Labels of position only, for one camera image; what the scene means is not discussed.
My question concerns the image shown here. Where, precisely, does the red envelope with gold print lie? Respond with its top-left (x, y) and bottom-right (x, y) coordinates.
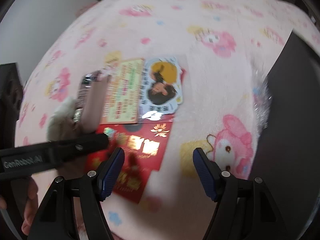
top-left (85, 121), bottom-right (175, 204)

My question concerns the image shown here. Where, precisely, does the pink cartoon printed blanket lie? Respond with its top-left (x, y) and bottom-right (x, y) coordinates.
top-left (15, 0), bottom-right (320, 240)

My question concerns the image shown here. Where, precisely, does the pink and black cream tube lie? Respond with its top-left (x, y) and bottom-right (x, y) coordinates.
top-left (75, 70), bottom-right (112, 133)

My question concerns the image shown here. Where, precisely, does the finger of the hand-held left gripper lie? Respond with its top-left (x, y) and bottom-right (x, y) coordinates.
top-left (50, 133), bottom-right (110, 161)

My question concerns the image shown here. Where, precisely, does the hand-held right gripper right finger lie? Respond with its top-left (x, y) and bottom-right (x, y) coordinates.
top-left (192, 147), bottom-right (298, 240)

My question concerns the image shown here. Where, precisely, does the white plush toy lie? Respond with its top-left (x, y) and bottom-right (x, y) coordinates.
top-left (47, 96), bottom-right (83, 143)

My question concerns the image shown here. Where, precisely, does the black storage box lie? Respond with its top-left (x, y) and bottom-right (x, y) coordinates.
top-left (247, 31), bottom-right (320, 220)

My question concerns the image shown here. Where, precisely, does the clear crinkled plastic wrap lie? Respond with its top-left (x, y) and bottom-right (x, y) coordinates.
top-left (251, 76), bottom-right (273, 129)

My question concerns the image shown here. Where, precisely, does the figure sticker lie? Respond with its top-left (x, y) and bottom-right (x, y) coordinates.
top-left (139, 56), bottom-right (187, 122)

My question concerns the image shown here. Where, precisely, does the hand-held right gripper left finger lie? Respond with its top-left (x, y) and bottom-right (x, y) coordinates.
top-left (27, 147), bottom-right (125, 240)

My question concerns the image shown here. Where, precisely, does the yellow and pink printed card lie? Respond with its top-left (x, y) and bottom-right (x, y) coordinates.
top-left (104, 58), bottom-right (145, 125)

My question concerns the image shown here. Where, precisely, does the person's left hand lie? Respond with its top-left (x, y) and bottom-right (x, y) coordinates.
top-left (21, 177), bottom-right (39, 236)

